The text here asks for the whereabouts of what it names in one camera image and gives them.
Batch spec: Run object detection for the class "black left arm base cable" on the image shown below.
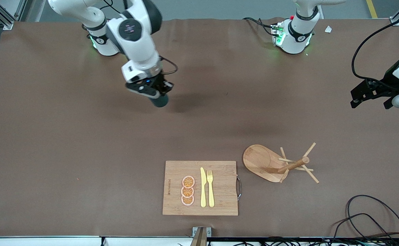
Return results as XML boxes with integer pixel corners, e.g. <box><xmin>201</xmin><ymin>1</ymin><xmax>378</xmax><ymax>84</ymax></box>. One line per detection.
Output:
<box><xmin>243</xmin><ymin>17</ymin><xmax>275</xmax><ymax>36</ymax></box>

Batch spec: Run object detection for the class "brown table mat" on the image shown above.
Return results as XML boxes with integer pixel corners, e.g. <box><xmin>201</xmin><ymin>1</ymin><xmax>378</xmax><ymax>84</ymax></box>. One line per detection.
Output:
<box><xmin>0</xmin><ymin>17</ymin><xmax>399</xmax><ymax>238</ymax></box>

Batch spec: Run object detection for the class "dark green cup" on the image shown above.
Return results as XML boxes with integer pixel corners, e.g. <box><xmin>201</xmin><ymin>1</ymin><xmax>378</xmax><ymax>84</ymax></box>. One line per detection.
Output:
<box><xmin>150</xmin><ymin>94</ymin><xmax>169</xmax><ymax>108</ymax></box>

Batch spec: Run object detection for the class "yellow plastic fork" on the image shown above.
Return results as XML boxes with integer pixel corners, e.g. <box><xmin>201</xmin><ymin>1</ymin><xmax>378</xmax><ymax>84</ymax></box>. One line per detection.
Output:
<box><xmin>207</xmin><ymin>170</ymin><xmax>215</xmax><ymax>208</ymax></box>

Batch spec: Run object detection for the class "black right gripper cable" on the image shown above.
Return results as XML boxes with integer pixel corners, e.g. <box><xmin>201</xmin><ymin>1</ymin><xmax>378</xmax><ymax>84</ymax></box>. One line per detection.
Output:
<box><xmin>159</xmin><ymin>56</ymin><xmax>179</xmax><ymax>76</ymax></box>

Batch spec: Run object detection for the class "yellow plastic knife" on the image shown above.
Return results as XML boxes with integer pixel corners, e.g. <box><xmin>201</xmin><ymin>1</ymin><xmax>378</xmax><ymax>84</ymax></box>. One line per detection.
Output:
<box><xmin>200</xmin><ymin>167</ymin><xmax>207</xmax><ymax>208</ymax></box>

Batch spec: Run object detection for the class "black looped floor cable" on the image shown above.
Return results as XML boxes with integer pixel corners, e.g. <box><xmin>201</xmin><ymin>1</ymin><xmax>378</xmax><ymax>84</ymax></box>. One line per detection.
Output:
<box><xmin>346</xmin><ymin>195</ymin><xmax>399</xmax><ymax>240</ymax></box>
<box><xmin>329</xmin><ymin>213</ymin><xmax>399</xmax><ymax>246</ymax></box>

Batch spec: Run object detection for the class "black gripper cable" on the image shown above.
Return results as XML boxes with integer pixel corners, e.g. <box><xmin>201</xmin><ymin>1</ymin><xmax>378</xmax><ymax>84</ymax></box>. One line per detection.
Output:
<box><xmin>352</xmin><ymin>13</ymin><xmax>399</xmax><ymax>83</ymax></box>
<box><xmin>159</xmin><ymin>56</ymin><xmax>179</xmax><ymax>76</ymax></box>

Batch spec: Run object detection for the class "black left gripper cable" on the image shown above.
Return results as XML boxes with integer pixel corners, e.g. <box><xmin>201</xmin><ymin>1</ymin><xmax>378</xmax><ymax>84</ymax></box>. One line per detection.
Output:
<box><xmin>352</xmin><ymin>13</ymin><xmax>399</xmax><ymax>83</ymax></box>

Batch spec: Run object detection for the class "wooden cutting board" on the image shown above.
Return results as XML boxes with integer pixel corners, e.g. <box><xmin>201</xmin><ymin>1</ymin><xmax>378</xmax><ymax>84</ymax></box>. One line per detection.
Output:
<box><xmin>162</xmin><ymin>161</ymin><xmax>243</xmax><ymax>216</ymax></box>

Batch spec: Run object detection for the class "wooden cup rack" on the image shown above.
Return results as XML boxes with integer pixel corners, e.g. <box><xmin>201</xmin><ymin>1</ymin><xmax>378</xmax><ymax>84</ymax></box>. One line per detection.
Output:
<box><xmin>243</xmin><ymin>142</ymin><xmax>320</xmax><ymax>184</ymax></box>

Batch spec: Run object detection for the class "brown slanted bar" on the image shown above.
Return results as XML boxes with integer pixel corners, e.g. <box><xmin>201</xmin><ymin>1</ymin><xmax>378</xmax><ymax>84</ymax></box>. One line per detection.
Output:
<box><xmin>190</xmin><ymin>228</ymin><xmax>207</xmax><ymax>246</ymax></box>

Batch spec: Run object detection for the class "grey metal bracket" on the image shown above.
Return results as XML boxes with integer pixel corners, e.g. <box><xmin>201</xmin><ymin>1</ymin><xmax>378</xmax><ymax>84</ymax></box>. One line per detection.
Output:
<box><xmin>192</xmin><ymin>227</ymin><xmax>212</xmax><ymax>246</ymax></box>

